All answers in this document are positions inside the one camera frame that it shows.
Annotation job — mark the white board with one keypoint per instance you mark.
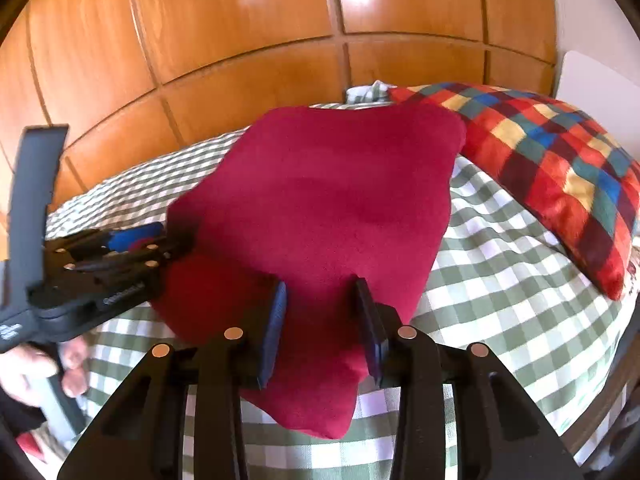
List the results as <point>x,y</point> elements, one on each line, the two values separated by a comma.
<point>595,80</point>

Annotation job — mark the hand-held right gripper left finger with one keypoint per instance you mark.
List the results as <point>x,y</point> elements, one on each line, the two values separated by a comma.
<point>274,330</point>

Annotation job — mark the wooden wardrobe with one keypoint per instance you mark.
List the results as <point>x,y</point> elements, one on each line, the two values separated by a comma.
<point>225,35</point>

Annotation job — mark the green white checked bedsheet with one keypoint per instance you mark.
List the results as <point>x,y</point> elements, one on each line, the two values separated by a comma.
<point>500,280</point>

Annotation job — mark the person's left hand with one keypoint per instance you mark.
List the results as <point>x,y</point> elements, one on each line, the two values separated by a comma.
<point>72,365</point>

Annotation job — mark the multicoloured checked pillow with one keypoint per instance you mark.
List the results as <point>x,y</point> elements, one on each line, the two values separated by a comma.
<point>550,160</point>

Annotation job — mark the dark red garment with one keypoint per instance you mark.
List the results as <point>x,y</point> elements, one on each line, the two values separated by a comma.
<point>320,210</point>

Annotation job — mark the wooden bed frame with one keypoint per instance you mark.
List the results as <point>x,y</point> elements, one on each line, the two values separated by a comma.
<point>602,400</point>

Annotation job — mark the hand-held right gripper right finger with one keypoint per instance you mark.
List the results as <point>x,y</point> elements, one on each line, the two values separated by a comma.
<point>372,332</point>

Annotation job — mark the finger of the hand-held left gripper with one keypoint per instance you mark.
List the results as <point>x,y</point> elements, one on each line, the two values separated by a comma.
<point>135,265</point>
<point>130,237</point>

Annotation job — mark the green checked bundled cloth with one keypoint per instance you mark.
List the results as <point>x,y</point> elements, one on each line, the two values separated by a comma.
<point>367,92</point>

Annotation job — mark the person's left forearm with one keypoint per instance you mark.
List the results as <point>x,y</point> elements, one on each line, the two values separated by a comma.
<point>17,412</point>

